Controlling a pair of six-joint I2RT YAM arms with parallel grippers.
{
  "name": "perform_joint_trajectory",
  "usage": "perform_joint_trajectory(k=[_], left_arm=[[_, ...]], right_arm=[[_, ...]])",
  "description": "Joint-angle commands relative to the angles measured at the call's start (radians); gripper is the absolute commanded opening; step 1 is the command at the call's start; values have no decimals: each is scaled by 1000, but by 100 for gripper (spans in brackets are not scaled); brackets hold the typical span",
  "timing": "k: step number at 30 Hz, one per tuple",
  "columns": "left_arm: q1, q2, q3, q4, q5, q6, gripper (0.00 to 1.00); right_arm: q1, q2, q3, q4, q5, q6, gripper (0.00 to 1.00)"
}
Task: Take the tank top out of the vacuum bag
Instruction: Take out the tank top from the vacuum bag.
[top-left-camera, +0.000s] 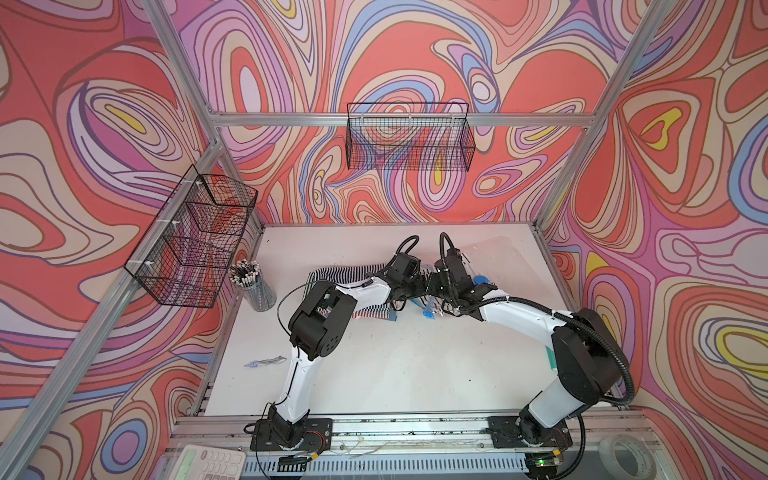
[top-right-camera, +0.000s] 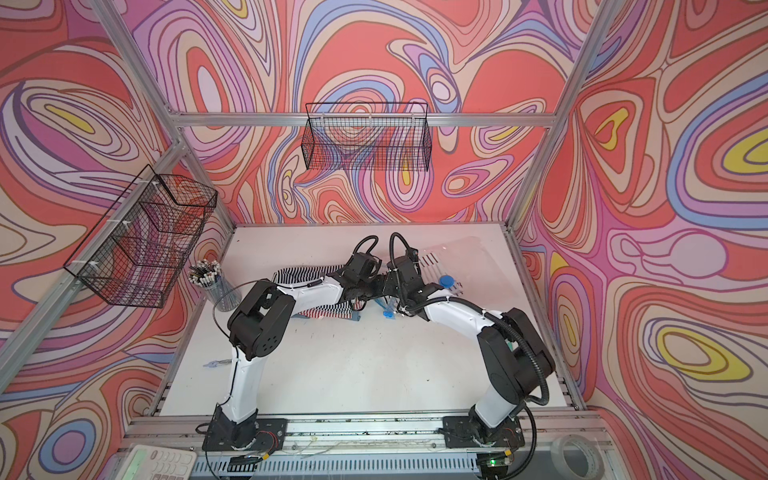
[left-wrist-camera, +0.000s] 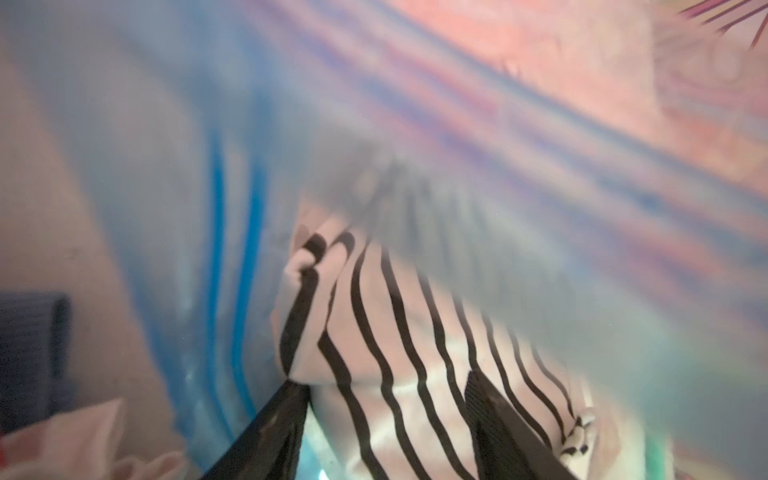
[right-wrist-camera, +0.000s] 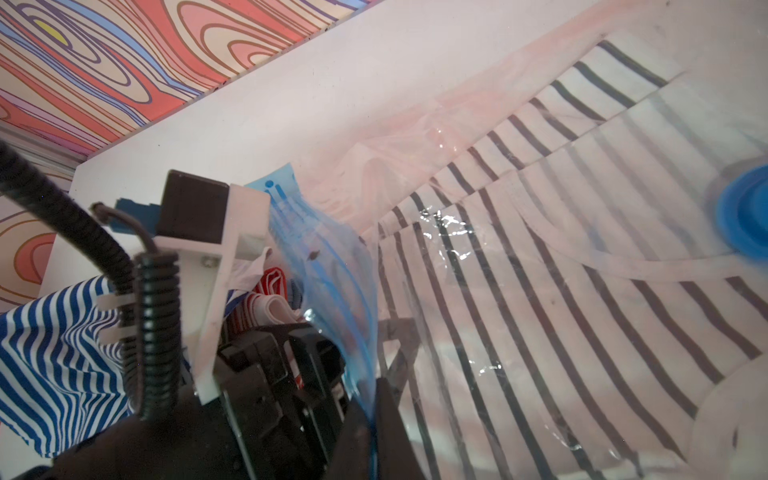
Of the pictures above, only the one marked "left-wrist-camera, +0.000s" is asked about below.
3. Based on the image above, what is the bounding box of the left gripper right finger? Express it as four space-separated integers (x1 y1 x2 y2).
464 370 575 480

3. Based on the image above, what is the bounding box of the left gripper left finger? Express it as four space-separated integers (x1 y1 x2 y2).
202 381 310 480

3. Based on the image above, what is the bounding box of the black white striped tank top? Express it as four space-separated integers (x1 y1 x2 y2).
273 206 648 479

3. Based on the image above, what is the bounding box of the grey-blue ribbed tank top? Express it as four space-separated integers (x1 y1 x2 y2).
1 292 74 433

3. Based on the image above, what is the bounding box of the clear vacuum bag blue zip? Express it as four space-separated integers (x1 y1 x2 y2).
1 1 767 479

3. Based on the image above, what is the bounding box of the red white striped tank top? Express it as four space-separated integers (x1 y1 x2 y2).
1 399 190 479

